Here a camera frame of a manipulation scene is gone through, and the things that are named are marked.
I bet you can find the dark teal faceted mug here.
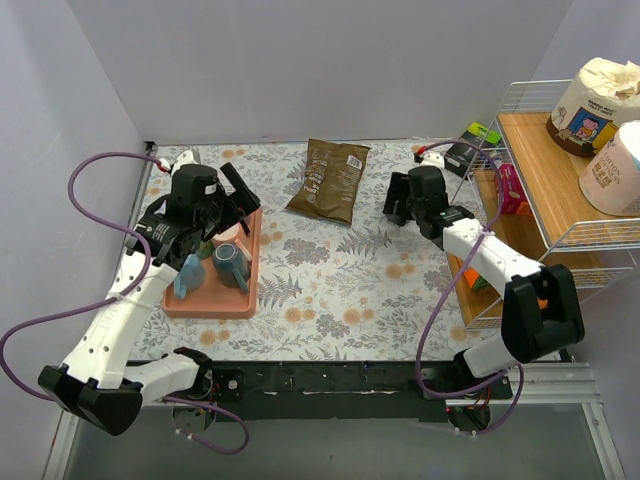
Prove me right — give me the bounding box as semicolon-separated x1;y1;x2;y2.
213;244;251;293

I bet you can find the pink mug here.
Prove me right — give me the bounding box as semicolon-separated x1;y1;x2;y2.
211;224;247;251

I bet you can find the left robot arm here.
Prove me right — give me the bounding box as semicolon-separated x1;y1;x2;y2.
38;162;260;435

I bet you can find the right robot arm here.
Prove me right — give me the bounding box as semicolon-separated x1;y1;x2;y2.
383;166;585;399

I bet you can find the green mug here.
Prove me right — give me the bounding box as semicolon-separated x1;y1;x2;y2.
196;241;215;260

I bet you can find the black green box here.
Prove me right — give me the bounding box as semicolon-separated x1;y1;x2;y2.
443;122;502;178

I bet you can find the brown snack bag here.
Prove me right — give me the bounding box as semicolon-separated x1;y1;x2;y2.
286;139;370;226

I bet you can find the magenta tissue pack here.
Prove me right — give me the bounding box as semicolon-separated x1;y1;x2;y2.
494;163;533;217

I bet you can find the salmon pink tray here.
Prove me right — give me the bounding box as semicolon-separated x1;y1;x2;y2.
162;208;263;319

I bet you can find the orange green sponge pack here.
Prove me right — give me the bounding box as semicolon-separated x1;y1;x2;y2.
463;267;491;292

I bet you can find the pink toilet paper roll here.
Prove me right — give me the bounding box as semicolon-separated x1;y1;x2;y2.
579;120;640;217

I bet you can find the cartoon toilet paper roll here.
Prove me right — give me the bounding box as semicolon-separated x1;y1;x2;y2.
546;57;639;157

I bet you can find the white wire shelf rack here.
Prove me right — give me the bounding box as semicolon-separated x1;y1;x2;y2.
457;80;639;301

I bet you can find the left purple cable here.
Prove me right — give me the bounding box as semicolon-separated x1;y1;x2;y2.
0;152;251;456

